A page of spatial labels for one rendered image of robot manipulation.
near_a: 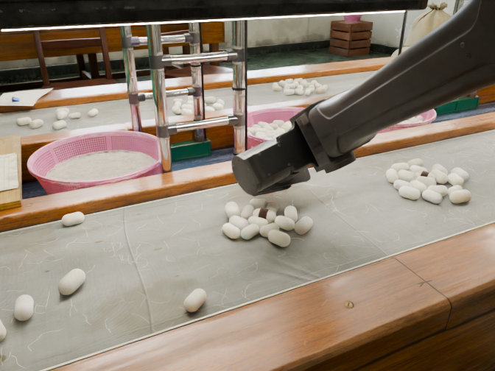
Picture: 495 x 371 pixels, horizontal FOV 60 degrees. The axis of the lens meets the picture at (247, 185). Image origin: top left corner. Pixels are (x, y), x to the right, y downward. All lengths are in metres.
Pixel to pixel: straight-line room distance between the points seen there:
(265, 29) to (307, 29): 0.77
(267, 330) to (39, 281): 0.31
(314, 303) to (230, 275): 0.13
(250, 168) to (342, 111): 0.16
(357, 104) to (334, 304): 0.22
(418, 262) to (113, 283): 0.39
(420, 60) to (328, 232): 0.40
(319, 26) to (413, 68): 6.89
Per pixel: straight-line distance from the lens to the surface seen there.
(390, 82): 0.35
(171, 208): 0.73
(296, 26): 6.93
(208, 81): 1.48
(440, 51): 0.30
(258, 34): 6.56
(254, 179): 0.55
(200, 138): 1.07
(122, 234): 0.68
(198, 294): 0.52
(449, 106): 1.57
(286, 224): 0.65
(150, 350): 0.46
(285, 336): 0.46
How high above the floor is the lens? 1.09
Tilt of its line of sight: 27 degrees down
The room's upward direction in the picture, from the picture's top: straight up
